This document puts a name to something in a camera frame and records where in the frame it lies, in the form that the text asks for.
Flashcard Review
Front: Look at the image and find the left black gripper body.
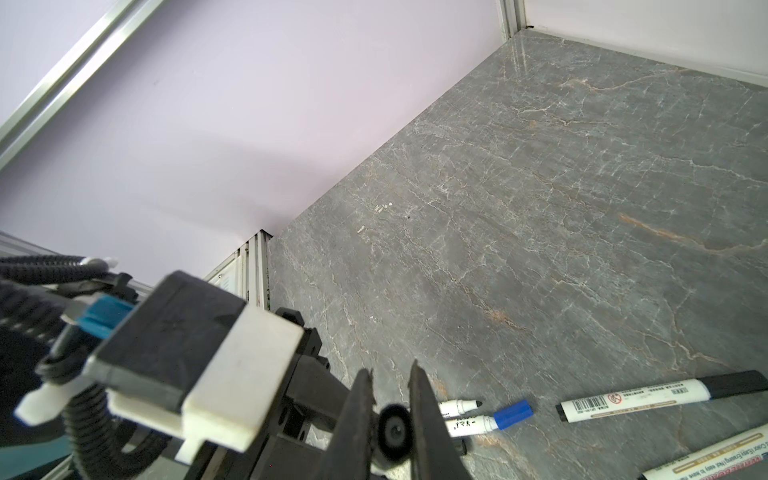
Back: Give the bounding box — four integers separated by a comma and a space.
185, 307, 349, 479

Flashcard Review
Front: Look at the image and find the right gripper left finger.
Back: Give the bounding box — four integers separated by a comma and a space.
311, 369, 375, 480

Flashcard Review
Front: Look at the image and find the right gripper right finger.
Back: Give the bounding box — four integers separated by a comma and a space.
408, 361, 471, 480

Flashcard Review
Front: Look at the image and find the white marker pen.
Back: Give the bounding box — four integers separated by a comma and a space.
438, 399, 483, 419
639, 424, 767, 480
555, 370, 767, 423

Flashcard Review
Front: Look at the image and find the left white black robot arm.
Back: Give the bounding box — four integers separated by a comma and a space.
1, 309, 371, 479

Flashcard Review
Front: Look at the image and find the blue capped whiteboard marker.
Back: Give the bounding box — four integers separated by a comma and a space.
444, 400, 534, 438

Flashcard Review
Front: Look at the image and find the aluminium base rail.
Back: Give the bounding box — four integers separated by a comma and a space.
204, 230, 272, 311

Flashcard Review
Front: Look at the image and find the black corrugated left cable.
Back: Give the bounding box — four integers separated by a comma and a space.
0, 254, 175, 480

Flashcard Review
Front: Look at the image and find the aluminium frame profile back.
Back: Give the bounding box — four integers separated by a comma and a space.
499, 0, 767, 87

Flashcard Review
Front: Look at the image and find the aluminium frame profile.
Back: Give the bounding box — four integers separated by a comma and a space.
1, 0, 165, 169
499, 0, 767, 87

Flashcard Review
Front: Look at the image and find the aluminium frame profile left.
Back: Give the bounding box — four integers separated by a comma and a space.
1, 0, 165, 169

